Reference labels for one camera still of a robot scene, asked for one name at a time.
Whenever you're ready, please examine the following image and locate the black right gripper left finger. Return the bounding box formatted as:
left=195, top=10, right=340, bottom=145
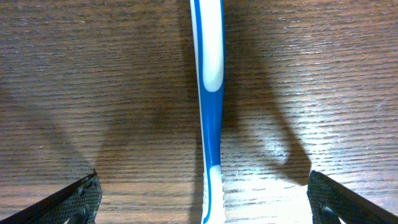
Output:
left=1, top=171, right=102, bottom=224

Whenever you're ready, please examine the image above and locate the blue white toothbrush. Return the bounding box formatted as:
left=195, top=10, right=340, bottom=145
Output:
left=190, top=0, right=226, bottom=224

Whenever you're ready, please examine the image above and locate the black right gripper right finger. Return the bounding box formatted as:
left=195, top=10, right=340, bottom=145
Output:
left=307, top=170, right=397, bottom=224

